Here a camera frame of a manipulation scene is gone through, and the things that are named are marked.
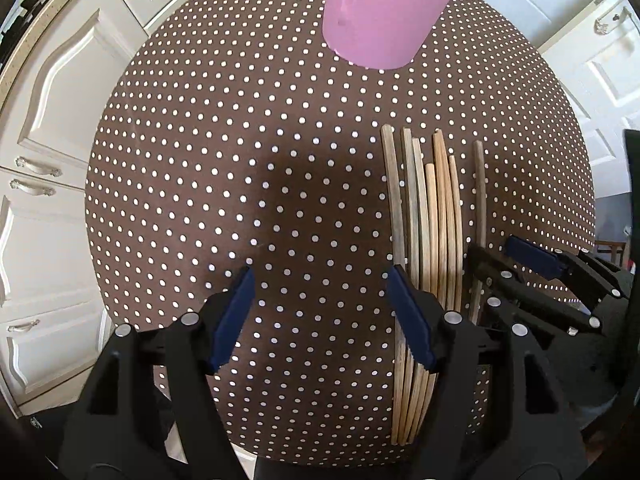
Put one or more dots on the pink cylindrical utensil holder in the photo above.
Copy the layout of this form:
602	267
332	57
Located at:
379	34

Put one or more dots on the silver door handle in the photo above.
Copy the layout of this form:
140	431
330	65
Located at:
611	20

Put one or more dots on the brown polka dot tablecloth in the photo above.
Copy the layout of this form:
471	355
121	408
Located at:
236	136

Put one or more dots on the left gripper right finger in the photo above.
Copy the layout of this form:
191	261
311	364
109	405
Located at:
415	310

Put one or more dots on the cream kitchen base cabinets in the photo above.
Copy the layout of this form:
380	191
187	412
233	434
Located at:
53	323

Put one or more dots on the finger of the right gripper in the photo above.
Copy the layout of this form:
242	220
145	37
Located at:
482	268
544	263

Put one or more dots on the white door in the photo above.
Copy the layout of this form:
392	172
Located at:
599	74

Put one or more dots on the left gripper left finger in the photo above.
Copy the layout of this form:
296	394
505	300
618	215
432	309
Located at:
235	308

